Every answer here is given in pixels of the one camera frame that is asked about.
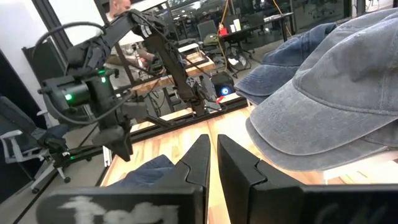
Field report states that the background black desk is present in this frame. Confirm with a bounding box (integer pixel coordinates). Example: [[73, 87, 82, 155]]
[[217, 12, 295, 44]]

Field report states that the green bag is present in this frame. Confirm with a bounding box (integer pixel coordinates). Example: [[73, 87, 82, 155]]
[[203, 33, 220, 47]]

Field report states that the silver metal bar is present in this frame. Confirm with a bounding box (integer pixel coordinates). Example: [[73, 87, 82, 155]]
[[101, 145, 113, 168]]

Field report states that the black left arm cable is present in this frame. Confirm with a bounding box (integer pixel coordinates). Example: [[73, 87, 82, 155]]
[[30, 21, 134, 126]]

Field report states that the clear plastic box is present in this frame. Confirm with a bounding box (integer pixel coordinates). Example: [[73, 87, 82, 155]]
[[177, 42, 201, 58]]

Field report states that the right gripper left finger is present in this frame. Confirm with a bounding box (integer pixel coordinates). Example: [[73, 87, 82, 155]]
[[35, 133, 212, 224]]

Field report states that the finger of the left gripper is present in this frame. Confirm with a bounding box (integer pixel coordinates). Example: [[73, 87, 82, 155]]
[[120, 123, 134, 163], [92, 124, 124, 151]]

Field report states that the black computer with blue light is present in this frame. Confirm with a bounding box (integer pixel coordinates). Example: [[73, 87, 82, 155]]
[[210, 71, 236, 98]]

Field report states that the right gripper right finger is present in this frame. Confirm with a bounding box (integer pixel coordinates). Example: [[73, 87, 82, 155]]
[[216, 133, 398, 224]]

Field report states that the grey office chair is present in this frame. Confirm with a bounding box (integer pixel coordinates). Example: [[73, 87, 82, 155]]
[[0, 96, 72, 194]]

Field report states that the background wooden table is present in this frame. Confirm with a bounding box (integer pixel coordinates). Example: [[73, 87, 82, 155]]
[[130, 51, 217, 97]]

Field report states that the background grey chair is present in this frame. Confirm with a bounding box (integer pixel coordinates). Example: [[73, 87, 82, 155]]
[[197, 20, 218, 41]]

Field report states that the navy blue baseball cap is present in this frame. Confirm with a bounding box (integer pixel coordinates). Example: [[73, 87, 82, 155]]
[[233, 22, 338, 106], [107, 154, 175, 189]]

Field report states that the person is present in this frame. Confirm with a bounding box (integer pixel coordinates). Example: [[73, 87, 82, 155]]
[[104, 0, 156, 91]]

